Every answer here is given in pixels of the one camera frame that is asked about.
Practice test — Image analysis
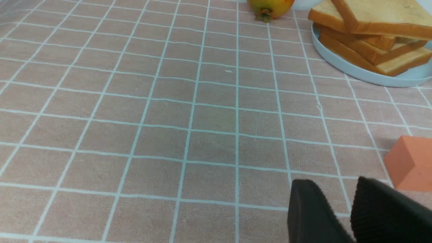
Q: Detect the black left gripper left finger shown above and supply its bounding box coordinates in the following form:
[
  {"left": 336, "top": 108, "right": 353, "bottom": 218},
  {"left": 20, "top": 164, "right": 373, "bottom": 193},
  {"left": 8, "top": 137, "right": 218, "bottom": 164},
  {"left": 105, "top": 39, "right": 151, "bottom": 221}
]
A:
[{"left": 287, "top": 179, "right": 354, "bottom": 243}]

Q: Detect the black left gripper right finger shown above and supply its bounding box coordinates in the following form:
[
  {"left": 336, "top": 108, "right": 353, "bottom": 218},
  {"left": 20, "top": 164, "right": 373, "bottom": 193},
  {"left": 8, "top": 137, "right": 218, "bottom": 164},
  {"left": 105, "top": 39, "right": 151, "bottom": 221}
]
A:
[{"left": 350, "top": 177, "right": 432, "bottom": 243}]

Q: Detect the toast slice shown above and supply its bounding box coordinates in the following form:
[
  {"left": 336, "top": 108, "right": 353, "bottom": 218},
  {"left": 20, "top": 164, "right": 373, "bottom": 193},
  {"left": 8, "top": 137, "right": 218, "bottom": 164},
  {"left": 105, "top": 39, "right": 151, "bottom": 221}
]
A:
[
  {"left": 307, "top": 0, "right": 398, "bottom": 51},
  {"left": 319, "top": 33, "right": 431, "bottom": 77},
  {"left": 332, "top": 0, "right": 432, "bottom": 41},
  {"left": 314, "top": 24, "right": 431, "bottom": 66}
]

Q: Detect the orange foam cube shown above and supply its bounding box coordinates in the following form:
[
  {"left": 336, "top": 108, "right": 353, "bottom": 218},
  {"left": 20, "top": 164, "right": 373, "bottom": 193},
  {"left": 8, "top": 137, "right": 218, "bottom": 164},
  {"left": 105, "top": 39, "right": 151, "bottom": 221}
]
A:
[{"left": 384, "top": 135, "right": 432, "bottom": 192}]

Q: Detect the light blue bread plate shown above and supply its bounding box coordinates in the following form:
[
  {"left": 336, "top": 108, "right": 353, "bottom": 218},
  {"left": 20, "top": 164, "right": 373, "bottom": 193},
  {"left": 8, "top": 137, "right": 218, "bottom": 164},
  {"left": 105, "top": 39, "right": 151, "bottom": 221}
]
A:
[{"left": 311, "top": 25, "right": 432, "bottom": 88}]

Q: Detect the red yellow pomegranate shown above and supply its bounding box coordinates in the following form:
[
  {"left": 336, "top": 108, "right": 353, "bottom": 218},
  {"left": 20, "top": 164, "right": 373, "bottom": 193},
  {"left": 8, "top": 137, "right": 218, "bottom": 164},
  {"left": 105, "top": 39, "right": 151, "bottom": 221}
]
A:
[{"left": 247, "top": 0, "right": 295, "bottom": 23}]

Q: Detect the pink checkered tablecloth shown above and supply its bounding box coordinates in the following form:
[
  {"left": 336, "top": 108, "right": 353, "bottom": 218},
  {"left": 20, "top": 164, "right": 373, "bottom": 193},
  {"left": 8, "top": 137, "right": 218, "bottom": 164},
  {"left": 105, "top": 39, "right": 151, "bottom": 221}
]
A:
[{"left": 0, "top": 0, "right": 431, "bottom": 243}]

